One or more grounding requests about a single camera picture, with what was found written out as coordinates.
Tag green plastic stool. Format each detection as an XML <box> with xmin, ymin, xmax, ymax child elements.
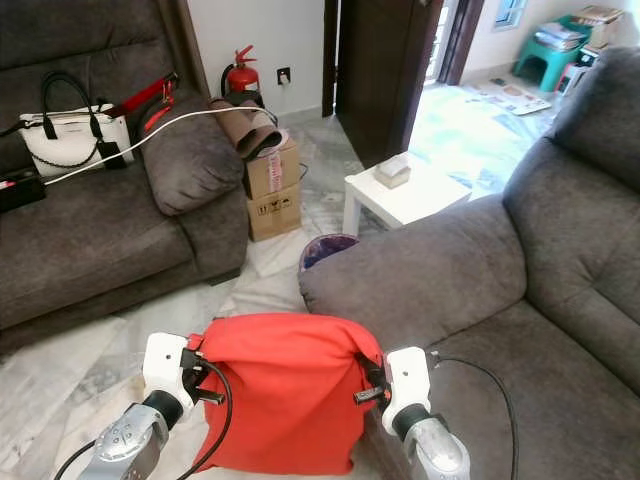
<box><xmin>512</xmin><ymin>20</ymin><xmax>601</xmax><ymax>93</ymax></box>

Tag red strap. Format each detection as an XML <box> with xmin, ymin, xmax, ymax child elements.
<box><xmin>105</xmin><ymin>73</ymin><xmax>179</xmax><ymax>131</ymax></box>

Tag white side table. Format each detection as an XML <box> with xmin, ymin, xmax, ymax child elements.
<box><xmin>343</xmin><ymin>152</ymin><xmax>471</xmax><ymax>237</ymax></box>

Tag white handbag black handles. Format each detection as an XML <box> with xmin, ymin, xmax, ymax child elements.
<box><xmin>20</xmin><ymin>70</ymin><xmax>133</xmax><ymax>179</ymax></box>

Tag beige tissue box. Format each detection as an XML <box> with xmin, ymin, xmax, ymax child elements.
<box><xmin>374</xmin><ymin>153</ymin><xmax>413</xmax><ymax>190</ymax></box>

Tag red pillow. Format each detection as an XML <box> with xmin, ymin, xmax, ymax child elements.
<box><xmin>188</xmin><ymin>313</ymin><xmax>383</xmax><ymax>476</ymax></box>

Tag purple waste bin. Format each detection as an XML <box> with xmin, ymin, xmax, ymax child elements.
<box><xmin>298</xmin><ymin>233</ymin><xmax>359</xmax><ymax>273</ymax></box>

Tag red fire extinguisher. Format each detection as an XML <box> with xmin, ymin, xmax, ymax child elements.
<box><xmin>222</xmin><ymin>45</ymin><xmax>261</xmax><ymax>101</ymax></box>

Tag dark wooden door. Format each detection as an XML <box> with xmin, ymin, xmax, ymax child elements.
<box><xmin>332</xmin><ymin>0</ymin><xmax>446</xmax><ymax>168</ymax></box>

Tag white cable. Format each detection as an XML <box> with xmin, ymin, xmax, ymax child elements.
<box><xmin>45</xmin><ymin>105</ymin><xmax>251</xmax><ymax>186</ymax></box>

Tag plain cardboard box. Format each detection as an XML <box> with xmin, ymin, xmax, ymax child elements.
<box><xmin>248</xmin><ymin>185</ymin><xmax>303</xmax><ymax>243</ymax></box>

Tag brown boots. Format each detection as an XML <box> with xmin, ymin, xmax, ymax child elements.
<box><xmin>208</xmin><ymin>95</ymin><xmax>283</xmax><ymax>161</ymax></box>

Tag grey-brown fabric two-seat sofa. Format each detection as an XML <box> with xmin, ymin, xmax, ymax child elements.
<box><xmin>298</xmin><ymin>45</ymin><xmax>640</xmax><ymax>480</ymax></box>

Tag printed papers on floor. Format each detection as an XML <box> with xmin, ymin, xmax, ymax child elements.
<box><xmin>465</xmin><ymin>78</ymin><xmax>553</xmax><ymax>116</ymax></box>

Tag black flat device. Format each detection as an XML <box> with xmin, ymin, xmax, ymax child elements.
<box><xmin>0</xmin><ymin>168</ymin><xmax>48</xmax><ymax>213</ymax></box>

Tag cardboard box with red tape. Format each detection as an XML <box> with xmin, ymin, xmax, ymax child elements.
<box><xmin>245</xmin><ymin>135</ymin><xmax>301</xmax><ymax>198</ymax></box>

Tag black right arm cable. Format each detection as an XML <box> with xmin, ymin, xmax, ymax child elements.
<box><xmin>428</xmin><ymin>352</ymin><xmax>521</xmax><ymax>480</ymax></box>

